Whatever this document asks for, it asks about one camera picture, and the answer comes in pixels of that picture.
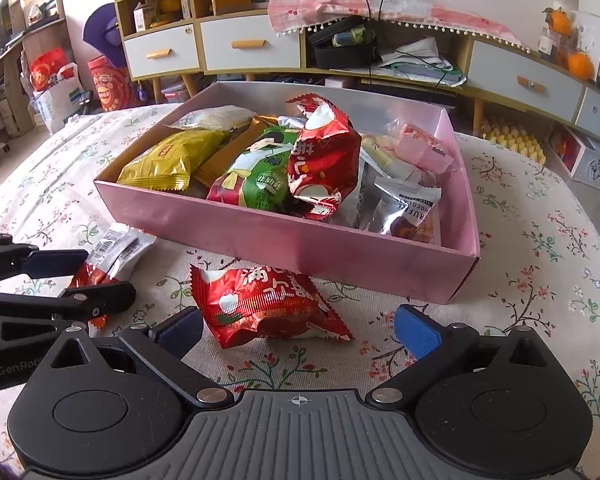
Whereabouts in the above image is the orange white snack packet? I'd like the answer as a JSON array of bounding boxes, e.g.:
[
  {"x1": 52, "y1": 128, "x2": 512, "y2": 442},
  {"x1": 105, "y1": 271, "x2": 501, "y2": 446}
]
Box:
[{"x1": 66, "y1": 226, "x2": 158, "y2": 331}]

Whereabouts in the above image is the red candy packet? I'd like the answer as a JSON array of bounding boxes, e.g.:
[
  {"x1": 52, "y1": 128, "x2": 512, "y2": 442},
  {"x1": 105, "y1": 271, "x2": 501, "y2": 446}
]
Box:
[
  {"x1": 190, "y1": 266, "x2": 353, "y2": 349},
  {"x1": 287, "y1": 93, "x2": 362, "y2": 221}
]

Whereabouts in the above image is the yellow snack bag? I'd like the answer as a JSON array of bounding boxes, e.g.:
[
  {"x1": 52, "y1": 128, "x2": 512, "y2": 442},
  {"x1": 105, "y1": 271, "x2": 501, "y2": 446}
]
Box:
[{"x1": 117, "y1": 129, "x2": 227, "y2": 191}]

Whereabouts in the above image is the silver foil snack packet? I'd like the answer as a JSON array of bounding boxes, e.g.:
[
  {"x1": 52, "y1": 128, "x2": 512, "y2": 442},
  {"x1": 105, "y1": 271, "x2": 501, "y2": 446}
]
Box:
[{"x1": 330, "y1": 159, "x2": 442, "y2": 245}]

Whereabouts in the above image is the gold snack bar packet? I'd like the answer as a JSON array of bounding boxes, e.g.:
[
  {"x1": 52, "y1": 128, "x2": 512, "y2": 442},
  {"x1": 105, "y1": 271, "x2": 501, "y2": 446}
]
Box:
[{"x1": 192, "y1": 116, "x2": 278, "y2": 188}]

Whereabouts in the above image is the green cartoon snack bag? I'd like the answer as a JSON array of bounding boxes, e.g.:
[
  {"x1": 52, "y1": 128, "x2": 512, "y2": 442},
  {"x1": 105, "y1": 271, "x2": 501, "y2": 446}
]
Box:
[{"x1": 207, "y1": 126, "x2": 300, "y2": 212}]

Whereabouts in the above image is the pink snack packet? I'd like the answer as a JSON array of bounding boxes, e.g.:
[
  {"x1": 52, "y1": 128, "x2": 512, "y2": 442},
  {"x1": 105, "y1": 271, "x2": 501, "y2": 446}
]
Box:
[{"x1": 389, "y1": 122, "x2": 454, "y2": 174}]

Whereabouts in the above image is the pink cardboard box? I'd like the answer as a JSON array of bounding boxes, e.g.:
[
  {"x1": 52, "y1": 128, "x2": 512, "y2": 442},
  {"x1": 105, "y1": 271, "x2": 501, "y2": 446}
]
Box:
[{"x1": 95, "y1": 81, "x2": 480, "y2": 304}]

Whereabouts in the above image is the floral tablecloth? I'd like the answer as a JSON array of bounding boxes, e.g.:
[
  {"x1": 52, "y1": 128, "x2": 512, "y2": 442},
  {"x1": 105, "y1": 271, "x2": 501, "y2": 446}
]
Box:
[{"x1": 0, "y1": 105, "x2": 600, "y2": 478}]

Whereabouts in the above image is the white shopping bag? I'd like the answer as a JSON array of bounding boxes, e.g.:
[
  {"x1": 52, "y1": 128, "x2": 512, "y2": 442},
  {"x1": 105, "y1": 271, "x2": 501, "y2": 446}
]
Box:
[{"x1": 29, "y1": 48, "x2": 84, "y2": 133}]

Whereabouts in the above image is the red paper bag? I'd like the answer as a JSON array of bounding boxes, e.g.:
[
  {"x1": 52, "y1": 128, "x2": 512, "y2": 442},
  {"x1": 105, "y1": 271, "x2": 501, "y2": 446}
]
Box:
[{"x1": 87, "y1": 55, "x2": 134, "y2": 112}]

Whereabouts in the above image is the yellow egg tray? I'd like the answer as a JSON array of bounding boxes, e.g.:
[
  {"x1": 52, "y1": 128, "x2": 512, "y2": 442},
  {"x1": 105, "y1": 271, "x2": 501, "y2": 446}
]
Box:
[{"x1": 480, "y1": 116, "x2": 546, "y2": 166}]

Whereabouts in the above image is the white rice cake packet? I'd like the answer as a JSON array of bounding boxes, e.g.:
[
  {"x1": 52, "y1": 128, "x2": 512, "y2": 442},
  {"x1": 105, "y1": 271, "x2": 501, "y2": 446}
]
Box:
[{"x1": 170, "y1": 105, "x2": 256, "y2": 131}]

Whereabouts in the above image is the white patterned box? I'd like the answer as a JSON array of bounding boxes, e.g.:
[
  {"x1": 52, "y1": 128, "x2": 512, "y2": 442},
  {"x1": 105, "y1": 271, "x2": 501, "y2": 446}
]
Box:
[{"x1": 548, "y1": 124, "x2": 600, "y2": 191}]

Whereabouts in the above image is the wooden cabinet with drawers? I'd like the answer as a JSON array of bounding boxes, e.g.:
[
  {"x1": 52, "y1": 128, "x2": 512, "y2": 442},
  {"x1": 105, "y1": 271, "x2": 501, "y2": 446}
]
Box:
[{"x1": 114, "y1": 0, "x2": 600, "y2": 140}]

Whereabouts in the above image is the orange fruit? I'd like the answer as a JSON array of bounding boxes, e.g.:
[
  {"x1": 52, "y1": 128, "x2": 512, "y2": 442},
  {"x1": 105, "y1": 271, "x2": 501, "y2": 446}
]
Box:
[
  {"x1": 545, "y1": 8, "x2": 571, "y2": 37},
  {"x1": 567, "y1": 52, "x2": 595, "y2": 81}
]

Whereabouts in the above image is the black box on shelf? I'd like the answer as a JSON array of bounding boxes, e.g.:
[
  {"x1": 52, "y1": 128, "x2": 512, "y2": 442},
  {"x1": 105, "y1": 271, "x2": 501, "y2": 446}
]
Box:
[{"x1": 308, "y1": 16, "x2": 380, "y2": 70}]

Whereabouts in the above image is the pink cloth on cabinet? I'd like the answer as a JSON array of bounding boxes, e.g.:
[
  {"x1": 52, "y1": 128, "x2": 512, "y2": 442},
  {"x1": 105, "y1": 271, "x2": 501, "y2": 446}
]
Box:
[{"x1": 268, "y1": 0, "x2": 530, "y2": 52}]

